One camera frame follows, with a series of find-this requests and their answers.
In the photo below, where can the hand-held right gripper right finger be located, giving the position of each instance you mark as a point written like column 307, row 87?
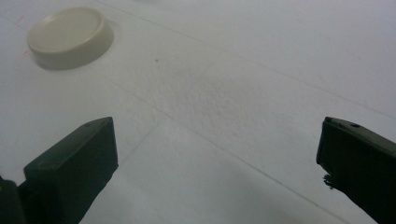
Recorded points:
column 361, row 161

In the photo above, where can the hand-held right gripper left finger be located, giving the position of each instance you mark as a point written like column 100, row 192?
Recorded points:
column 74, row 168

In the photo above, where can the cream round lid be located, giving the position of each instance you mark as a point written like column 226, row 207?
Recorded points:
column 70, row 37

